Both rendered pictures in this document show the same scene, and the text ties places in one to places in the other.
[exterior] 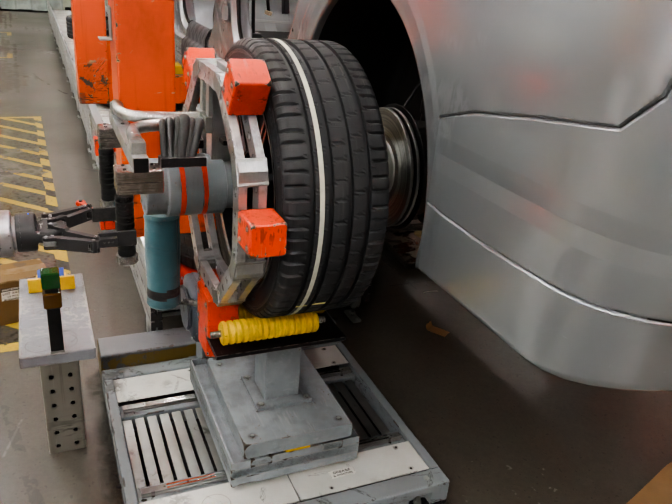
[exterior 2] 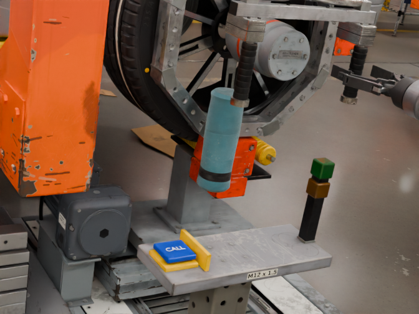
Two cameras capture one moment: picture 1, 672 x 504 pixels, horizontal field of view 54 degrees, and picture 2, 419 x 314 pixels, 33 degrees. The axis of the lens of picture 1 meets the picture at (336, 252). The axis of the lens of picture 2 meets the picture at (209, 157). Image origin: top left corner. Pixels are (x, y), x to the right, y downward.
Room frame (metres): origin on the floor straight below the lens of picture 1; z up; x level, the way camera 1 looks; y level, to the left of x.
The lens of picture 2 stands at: (1.85, 2.13, 1.21)
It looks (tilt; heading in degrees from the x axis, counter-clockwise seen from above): 21 degrees down; 261
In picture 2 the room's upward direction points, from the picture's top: 10 degrees clockwise
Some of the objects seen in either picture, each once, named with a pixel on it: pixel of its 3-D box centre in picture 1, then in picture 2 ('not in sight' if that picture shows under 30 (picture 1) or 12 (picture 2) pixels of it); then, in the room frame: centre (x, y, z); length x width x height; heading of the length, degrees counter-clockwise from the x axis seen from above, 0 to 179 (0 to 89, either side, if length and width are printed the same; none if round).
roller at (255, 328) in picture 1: (269, 326); (245, 141); (1.43, 0.15, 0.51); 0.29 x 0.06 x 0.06; 115
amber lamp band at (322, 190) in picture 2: (52, 297); (318, 187); (1.34, 0.64, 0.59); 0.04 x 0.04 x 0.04; 25
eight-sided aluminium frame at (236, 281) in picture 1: (219, 183); (250, 38); (1.50, 0.29, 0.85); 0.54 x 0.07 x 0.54; 25
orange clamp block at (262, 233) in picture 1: (261, 232); (338, 40); (1.21, 0.15, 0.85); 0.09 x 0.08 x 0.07; 25
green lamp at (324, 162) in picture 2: (50, 278); (322, 168); (1.34, 0.64, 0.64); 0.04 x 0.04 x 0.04; 25
